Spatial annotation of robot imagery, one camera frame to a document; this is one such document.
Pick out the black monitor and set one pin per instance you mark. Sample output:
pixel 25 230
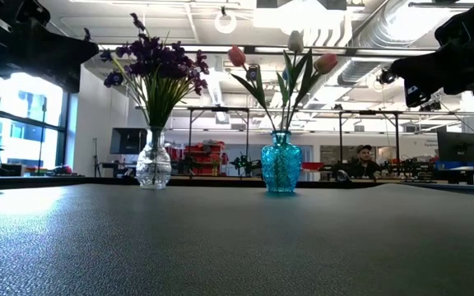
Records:
pixel 457 146
pixel 128 140

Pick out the clear glass vase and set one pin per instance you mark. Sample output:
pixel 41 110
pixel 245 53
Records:
pixel 153 164

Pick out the blue glass vase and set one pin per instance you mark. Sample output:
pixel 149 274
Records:
pixel 281 164

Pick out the black ceiling camera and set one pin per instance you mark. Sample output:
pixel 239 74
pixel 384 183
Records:
pixel 253 74

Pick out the red storage bins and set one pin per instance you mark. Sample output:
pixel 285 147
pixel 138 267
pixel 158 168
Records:
pixel 202 154

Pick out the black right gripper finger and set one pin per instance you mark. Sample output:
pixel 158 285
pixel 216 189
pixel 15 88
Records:
pixel 416 93
pixel 459 74

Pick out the person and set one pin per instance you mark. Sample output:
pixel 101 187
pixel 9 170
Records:
pixel 363 158

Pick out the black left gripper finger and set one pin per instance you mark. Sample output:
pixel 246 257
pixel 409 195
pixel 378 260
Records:
pixel 62 78
pixel 47 47

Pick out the silver ventilation duct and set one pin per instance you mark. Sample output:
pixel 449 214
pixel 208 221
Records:
pixel 360 57

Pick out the red tulip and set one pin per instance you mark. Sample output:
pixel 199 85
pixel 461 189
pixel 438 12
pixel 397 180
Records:
pixel 236 56

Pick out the black ceiling device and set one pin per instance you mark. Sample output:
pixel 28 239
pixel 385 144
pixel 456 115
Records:
pixel 385 76
pixel 432 106

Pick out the ceiling light strip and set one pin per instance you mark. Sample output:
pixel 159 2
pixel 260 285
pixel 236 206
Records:
pixel 385 53

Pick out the black background robot arm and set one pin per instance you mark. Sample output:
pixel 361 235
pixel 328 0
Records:
pixel 245 163

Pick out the black table mat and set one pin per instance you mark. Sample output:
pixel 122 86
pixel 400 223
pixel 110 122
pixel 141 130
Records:
pixel 220 246

